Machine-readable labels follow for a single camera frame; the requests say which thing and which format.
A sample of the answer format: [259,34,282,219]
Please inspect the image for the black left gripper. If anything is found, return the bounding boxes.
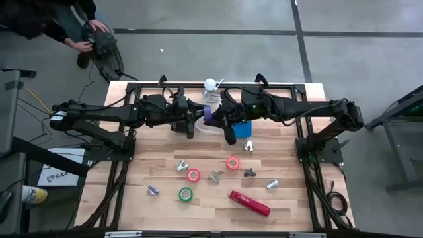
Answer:
[169,95,206,139]

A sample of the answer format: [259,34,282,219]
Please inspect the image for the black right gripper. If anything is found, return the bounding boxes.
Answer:
[204,91,245,145]

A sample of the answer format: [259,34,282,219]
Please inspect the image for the purple tape roll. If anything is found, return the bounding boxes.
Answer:
[202,104,214,122]

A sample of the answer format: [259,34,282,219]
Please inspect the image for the orange tape roll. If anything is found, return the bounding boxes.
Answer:
[225,155,241,171]

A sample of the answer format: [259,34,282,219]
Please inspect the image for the green tape roll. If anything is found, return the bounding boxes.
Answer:
[178,186,194,203]

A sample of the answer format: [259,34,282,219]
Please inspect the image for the red stapler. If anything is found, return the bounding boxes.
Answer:
[229,190,271,218]

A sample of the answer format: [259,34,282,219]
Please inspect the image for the red tape roll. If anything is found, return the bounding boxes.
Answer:
[186,167,202,184]

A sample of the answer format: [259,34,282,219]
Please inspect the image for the clear plastic bin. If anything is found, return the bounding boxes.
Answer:
[194,91,229,136]

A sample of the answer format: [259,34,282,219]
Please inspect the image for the blue slotted plastic basket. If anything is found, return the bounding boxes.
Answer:
[231,120,252,138]

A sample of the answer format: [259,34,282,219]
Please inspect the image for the black mesh object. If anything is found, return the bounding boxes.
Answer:
[86,29,138,83]

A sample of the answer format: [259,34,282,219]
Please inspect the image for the white printed sheet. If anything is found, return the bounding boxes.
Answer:
[36,147,86,188]

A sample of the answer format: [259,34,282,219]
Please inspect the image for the black diagonal bar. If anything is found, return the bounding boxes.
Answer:
[11,136,91,179]

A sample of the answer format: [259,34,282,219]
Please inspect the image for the black side stand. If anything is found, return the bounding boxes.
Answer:
[364,85,423,192]

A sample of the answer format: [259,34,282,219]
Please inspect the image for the yellow and white can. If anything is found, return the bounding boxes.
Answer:
[21,184,48,204]

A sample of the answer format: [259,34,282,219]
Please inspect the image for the grey cabinet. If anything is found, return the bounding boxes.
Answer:
[0,151,27,235]
[0,69,22,156]

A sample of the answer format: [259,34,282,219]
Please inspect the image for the person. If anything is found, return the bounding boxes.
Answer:
[0,0,115,70]

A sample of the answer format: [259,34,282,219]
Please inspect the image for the black aluminium rig frame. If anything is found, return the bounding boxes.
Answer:
[74,74,356,238]

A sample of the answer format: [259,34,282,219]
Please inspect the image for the black coiled cable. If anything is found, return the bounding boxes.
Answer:
[325,180,354,229]

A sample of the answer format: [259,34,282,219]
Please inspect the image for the yellow cable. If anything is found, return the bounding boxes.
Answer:
[24,86,54,115]

